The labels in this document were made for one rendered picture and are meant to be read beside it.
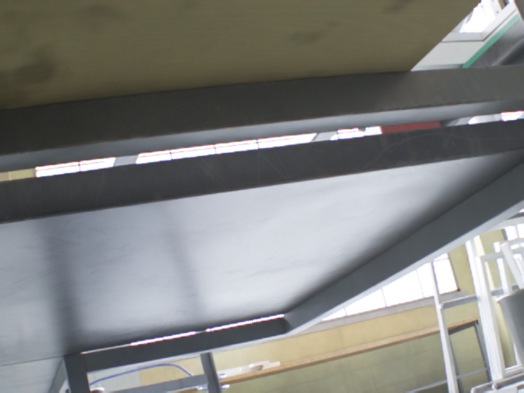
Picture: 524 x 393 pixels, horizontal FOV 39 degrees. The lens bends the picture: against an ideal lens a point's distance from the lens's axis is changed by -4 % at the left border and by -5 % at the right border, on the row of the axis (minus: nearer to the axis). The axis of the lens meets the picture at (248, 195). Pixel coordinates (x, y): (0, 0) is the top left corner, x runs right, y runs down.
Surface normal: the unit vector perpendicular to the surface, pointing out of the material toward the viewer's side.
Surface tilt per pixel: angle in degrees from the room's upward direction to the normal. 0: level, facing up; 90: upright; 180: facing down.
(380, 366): 90
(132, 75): 180
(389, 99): 90
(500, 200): 90
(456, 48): 90
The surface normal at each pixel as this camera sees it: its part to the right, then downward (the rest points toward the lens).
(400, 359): 0.28, -0.33
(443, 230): -0.93, 0.14
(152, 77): 0.23, 0.93
